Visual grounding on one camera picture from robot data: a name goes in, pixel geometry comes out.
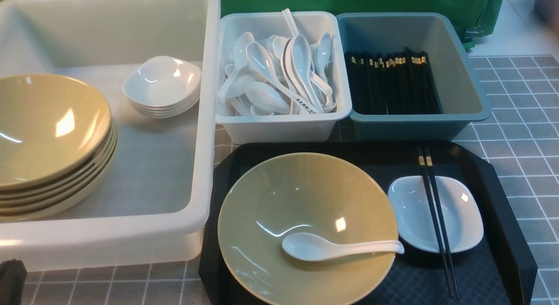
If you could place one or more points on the yellow noodle bowl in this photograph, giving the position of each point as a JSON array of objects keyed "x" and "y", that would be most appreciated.
[{"x": 305, "y": 192}]

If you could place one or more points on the white soup spoon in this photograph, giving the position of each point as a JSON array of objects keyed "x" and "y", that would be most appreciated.
[{"x": 313, "y": 248}]

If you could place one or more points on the black chopstick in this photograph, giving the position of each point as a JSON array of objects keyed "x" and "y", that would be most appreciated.
[
  {"x": 434, "y": 215},
  {"x": 447, "y": 251}
]

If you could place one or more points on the white square sauce dish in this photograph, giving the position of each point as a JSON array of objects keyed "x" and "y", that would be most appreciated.
[{"x": 463, "y": 221}]

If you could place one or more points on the top stacked yellow bowl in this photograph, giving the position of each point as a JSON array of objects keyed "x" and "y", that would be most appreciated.
[{"x": 49, "y": 124}]

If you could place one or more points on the stacked yellow bowl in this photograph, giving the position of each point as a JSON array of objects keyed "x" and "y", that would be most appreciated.
[
  {"x": 72, "y": 197},
  {"x": 49, "y": 124},
  {"x": 66, "y": 178},
  {"x": 61, "y": 187}
]

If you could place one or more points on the bottom stacked yellow bowl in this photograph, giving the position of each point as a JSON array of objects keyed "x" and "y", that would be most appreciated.
[{"x": 72, "y": 197}]

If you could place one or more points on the white spoon bin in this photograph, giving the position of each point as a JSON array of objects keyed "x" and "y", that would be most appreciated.
[{"x": 245, "y": 122}]

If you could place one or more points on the white spoon front centre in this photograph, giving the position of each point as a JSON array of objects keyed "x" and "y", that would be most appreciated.
[{"x": 265, "y": 97}]

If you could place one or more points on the white spoon upright centre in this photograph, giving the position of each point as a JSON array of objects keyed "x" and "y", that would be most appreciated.
[{"x": 301, "y": 62}]

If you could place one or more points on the white spoon right side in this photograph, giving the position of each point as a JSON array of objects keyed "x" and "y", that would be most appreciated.
[{"x": 322, "y": 55}]

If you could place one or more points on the white spoon left side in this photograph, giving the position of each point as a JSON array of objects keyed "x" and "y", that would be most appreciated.
[{"x": 240, "y": 63}]

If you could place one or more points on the lower stacked white dishes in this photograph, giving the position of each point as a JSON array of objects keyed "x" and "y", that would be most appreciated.
[{"x": 170, "y": 111}]

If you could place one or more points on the top stacked white dish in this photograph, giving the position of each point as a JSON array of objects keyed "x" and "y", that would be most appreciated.
[{"x": 162, "y": 82}]

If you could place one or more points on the pile of black chopsticks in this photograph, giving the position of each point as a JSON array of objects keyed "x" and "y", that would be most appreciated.
[{"x": 394, "y": 83}]

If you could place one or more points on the large white plastic tub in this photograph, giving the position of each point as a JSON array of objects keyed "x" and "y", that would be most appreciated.
[{"x": 154, "y": 201}]

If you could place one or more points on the grey checked table mat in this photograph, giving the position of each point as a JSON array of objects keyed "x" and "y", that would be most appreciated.
[{"x": 520, "y": 140}]

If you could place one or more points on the green cloth backdrop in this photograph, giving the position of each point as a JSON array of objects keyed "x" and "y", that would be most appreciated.
[{"x": 471, "y": 19}]

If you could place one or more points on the black object bottom left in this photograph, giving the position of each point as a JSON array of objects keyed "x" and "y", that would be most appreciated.
[{"x": 12, "y": 278}]

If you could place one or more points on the white spoon long handle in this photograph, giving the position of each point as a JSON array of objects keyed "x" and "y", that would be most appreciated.
[{"x": 261, "y": 62}]

